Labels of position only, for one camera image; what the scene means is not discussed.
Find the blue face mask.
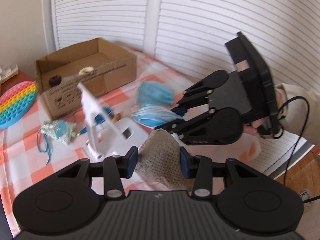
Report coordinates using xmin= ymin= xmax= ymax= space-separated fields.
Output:
xmin=131 ymin=105 xmax=184 ymax=128
xmin=137 ymin=81 xmax=175 ymax=106

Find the blue embroidered sachet pouch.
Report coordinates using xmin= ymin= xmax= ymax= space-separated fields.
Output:
xmin=36 ymin=119 xmax=87 ymax=165

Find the cream braided ring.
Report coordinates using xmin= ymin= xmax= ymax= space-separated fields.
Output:
xmin=78 ymin=66 xmax=94 ymax=76

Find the brown braided ring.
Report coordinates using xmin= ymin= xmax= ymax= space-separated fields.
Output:
xmin=48 ymin=75 xmax=62 ymax=87

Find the person's right hand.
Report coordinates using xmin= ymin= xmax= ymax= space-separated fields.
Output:
xmin=243 ymin=118 xmax=266 ymax=136

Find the checkered pink tablecloth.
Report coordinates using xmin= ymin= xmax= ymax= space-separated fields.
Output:
xmin=1 ymin=52 xmax=261 ymax=236

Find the white phone stand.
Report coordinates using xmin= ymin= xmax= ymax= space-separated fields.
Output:
xmin=78 ymin=83 xmax=148 ymax=163

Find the small brown thimble object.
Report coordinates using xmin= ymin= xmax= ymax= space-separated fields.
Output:
xmin=112 ymin=113 xmax=121 ymax=123

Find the blue tassel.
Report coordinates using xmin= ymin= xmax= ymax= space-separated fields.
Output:
xmin=94 ymin=107 xmax=114 ymax=125

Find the cardboard box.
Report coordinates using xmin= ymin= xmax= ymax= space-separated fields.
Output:
xmin=35 ymin=38 xmax=137 ymax=120

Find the rainbow pop-it toy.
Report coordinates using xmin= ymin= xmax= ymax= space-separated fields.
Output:
xmin=0 ymin=81 xmax=37 ymax=129

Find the wooden nightstand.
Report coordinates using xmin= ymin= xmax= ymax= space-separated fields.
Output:
xmin=1 ymin=71 xmax=35 ymax=95

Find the white wifi router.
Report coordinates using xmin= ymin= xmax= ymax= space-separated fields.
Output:
xmin=0 ymin=64 xmax=19 ymax=85

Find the black cable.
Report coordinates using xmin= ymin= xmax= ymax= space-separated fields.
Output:
xmin=275 ymin=95 xmax=311 ymax=196

